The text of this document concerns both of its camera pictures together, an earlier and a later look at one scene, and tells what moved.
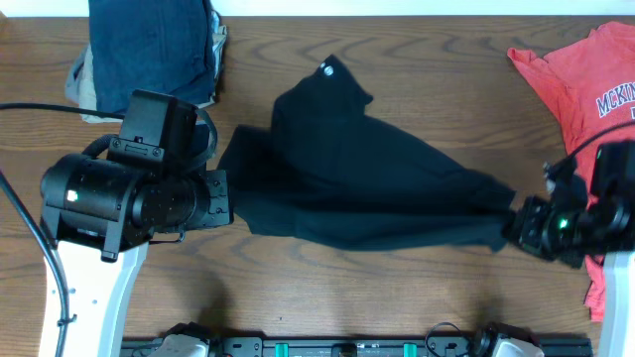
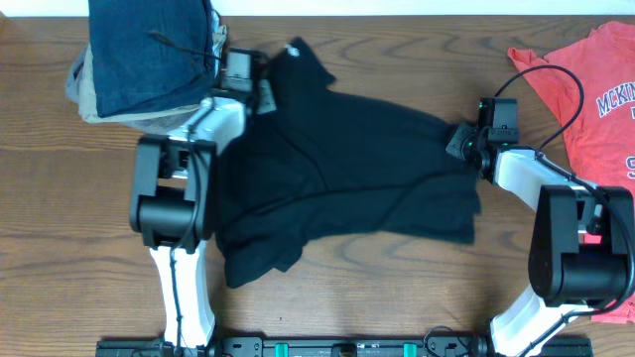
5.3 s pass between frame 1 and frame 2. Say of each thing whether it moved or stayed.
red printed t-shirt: stayed
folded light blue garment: stayed
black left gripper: moved
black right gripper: moved
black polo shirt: moved
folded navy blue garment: stayed
